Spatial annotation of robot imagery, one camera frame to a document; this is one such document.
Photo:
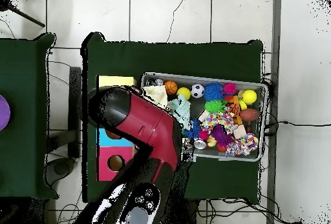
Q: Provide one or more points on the mint green cloth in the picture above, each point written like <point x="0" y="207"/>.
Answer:
<point x="182" y="113"/>

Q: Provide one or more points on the cream yellow cloth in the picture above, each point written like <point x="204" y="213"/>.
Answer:
<point x="158" y="95"/>

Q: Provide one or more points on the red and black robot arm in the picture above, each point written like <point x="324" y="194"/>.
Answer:
<point x="150" y="126"/>

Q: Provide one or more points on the wooden box with three holes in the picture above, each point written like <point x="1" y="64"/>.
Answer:
<point x="106" y="157"/>

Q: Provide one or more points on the clear mesh bin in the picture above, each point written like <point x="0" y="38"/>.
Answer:
<point x="232" y="157"/>

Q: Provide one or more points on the small orange basketball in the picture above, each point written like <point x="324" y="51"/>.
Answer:
<point x="170" y="87"/>

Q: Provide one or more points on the yellow ball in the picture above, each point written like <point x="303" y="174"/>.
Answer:
<point x="183" y="93"/>

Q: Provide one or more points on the small soccer ball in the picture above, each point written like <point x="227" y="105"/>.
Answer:
<point x="197" y="91"/>

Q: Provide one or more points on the green spiky ball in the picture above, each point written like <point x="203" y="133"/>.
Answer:
<point x="215" y="106"/>

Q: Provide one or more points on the blue spiky ball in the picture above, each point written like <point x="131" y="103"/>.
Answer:
<point x="213" y="91"/>

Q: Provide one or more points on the polka dot cloth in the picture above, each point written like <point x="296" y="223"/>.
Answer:
<point x="220" y="122"/>

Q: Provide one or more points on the pink spiky ball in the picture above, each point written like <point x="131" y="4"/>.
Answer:
<point x="229" y="88"/>

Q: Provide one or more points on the brown toy football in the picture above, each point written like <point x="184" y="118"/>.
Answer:
<point x="249" y="114"/>

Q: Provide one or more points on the green side table cloth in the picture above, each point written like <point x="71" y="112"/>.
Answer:
<point x="31" y="69"/>

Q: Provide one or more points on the purple disc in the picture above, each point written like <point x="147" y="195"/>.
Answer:
<point x="3" y="112"/>

